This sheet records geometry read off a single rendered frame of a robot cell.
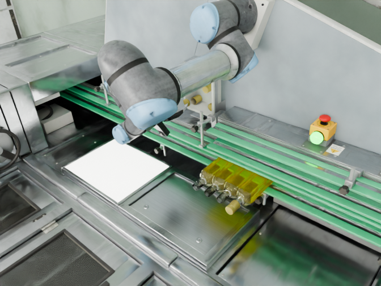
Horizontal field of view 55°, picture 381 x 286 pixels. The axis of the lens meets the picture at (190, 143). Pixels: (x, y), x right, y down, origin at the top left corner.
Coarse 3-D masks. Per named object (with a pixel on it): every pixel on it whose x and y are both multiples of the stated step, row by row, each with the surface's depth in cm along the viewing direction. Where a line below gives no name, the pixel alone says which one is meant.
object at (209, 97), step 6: (198, 90) 167; (186, 96) 165; (192, 96) 167; (204, 96) 166; (210, 96) 163; (204, 102) 167; (210, 102) 165; (192, 108) 165; (198, 108) 164; (204, 108) 163; (204, 114) 161
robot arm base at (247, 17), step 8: (232, 0) 121; (240, 0) 122; (248, 0) 123; (240, 8) 121; (248, 8) 124; (256, 8) 125; (240, 16) 121; (248, 16) 123; (256, 16) 126; (240, 24) 123; (248, 24) 125
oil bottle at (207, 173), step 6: (216, 162) 146; (222, 162) 145; (228, 162) 146; (204, 168) 143; (210, 168) 143; (216, 168) 143; (222, 168) 143; (204, 174) 140; (210, 174) 140; (210, 180) 140
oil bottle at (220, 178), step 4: (228, 164) 144; (232, 164) 144; (224, 168) 142; (228, 168) 142; (232, 168) 142; (236, 168) 142; (240, 168) 143; (220, 172) 140; (224, 172) 140; (228, 172) 140; (232, 172) 140; (236, 172) 141; (216, 176) 138; (220, 176) 138; (224, 176) 138; (228, 176) 138; (212, 180) 138; (216, 180) 137; (220, 180) 136; (224, 180) 136; (216, 184) 136; (220, 184) 136; (220, 188) 137
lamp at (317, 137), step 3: (315, 132) 127; (318, 132) 127; (321, 132) 127; (312, 135) 127; (315, 135) 126; (318, 135) 126; (321, 135) 127; (312, 138) 127; (315, 138) 127; (318, 138) 126; (321, 138) 126; (312, 141) 128; (315, 141) 127; (318, 141) 127; (321, 141) 127
